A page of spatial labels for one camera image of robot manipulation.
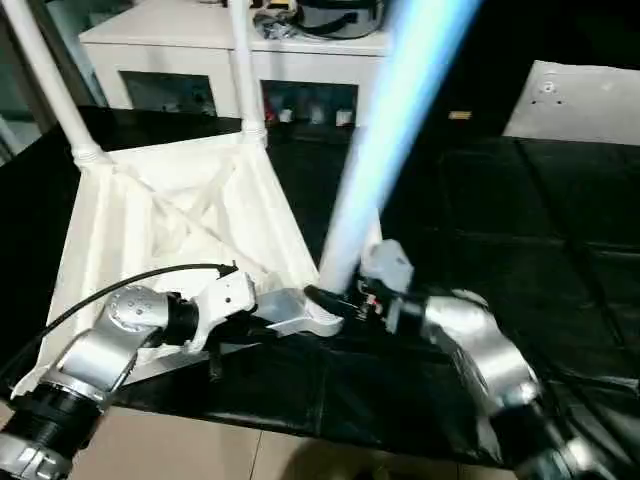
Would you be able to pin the small gold label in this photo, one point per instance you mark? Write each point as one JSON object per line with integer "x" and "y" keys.
{"x": 460, "y": 115}

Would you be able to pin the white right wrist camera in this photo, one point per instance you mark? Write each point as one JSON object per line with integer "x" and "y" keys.
{"x": 390, "y": 265}

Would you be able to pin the round grey dish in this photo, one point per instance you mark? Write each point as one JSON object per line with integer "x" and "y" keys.
{"x": 340, "y": 15}

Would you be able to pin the white sideboard with glass doors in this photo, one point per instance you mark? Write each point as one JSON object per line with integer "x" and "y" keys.
{"x": 175, "y": 55}

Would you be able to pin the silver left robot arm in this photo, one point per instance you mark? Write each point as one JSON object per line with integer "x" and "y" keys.
{"x": 100, "y": 340}

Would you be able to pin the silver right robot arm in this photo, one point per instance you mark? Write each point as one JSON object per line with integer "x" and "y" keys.
{"x": 490, "y": 350}

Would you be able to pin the black cabinet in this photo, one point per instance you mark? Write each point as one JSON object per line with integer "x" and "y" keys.
{"x": 510, "y": 50}

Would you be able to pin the grey brown curtain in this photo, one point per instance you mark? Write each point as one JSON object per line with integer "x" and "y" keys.
{"x": 12, "y": 60}

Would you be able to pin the black quilted mat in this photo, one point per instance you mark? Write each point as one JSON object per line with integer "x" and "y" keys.
{"x": 525, "y": 225}

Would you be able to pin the white plastic table top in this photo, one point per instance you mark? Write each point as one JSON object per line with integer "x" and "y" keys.
{"x": 175, "y": 200}

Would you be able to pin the pale panel with holes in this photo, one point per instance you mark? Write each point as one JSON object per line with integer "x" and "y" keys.
{"x": 575, "y": 100}

